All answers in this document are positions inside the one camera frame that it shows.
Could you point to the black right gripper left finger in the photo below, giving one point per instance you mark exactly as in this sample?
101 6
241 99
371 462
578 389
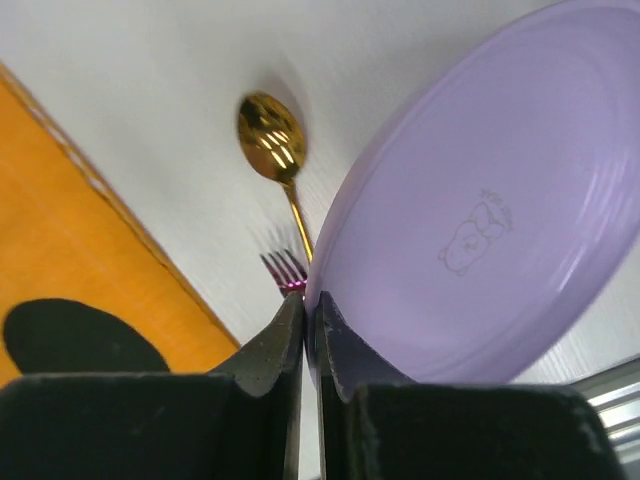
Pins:
95 400

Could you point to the aluminium mounting rail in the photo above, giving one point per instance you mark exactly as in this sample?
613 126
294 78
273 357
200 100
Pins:
614 393

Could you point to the orange Mickey Mouse placemat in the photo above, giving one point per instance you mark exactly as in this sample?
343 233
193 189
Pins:
83 286

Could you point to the iridescent purple fork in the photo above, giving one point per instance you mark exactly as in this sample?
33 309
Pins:
286 270

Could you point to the purple plastic plate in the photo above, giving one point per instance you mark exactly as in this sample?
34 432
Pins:
486 217

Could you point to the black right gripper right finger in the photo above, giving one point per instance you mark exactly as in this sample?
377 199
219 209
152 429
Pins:
376 423

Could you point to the gold spoon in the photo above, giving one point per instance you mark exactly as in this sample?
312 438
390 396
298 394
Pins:
273 143

